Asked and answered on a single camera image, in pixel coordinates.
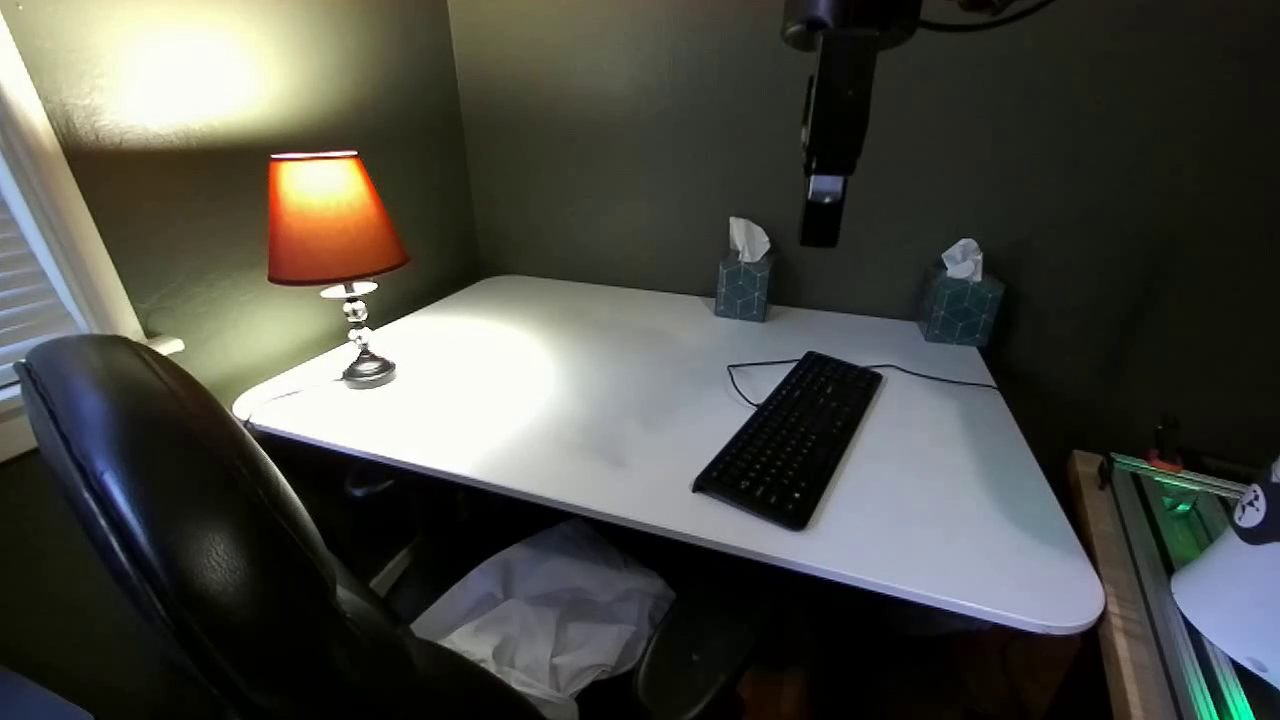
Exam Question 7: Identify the white window blinds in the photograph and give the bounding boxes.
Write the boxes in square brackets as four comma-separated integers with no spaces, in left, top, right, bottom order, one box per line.
[0,18,143,459]

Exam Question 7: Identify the black keyboard cable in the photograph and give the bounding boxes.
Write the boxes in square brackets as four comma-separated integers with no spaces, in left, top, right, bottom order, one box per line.
[723,351,999,410]

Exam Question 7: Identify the white plastic bag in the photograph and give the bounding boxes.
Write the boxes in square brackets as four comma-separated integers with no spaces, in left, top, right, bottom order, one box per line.
[412,519,677,720]

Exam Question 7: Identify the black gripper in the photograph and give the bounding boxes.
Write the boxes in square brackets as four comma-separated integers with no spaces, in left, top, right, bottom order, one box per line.
[801,28,874,247]

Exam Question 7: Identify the black office chair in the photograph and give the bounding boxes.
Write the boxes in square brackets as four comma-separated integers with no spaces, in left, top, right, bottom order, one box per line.
[14,337,540,720]

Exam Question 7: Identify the teal tissue box right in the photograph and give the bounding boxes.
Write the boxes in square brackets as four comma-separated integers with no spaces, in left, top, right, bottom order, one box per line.
[920,235,1004,347]

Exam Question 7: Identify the teal tissue box left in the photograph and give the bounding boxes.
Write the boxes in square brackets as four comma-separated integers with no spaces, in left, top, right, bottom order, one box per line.
[715,217,772,321]

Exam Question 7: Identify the teal tissue box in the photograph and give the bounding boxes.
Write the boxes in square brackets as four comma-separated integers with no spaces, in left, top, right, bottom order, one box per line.
[920,235,1004,347]
[715,217,772,321]

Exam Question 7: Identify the black computer keyboard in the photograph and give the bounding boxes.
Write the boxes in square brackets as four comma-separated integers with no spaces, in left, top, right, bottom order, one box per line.
[692,351,881,531]

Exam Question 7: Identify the wooden side shelf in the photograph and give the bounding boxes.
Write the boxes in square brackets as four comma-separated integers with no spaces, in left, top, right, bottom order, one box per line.
[1065,445,1255,720]

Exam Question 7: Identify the orange shade table lamp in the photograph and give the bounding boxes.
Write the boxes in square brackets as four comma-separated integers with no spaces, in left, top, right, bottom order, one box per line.
[268,148,408,387]

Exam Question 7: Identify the white desk lamp shade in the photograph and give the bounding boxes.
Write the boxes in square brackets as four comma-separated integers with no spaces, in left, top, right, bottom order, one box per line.
[1166,455,1280,691]

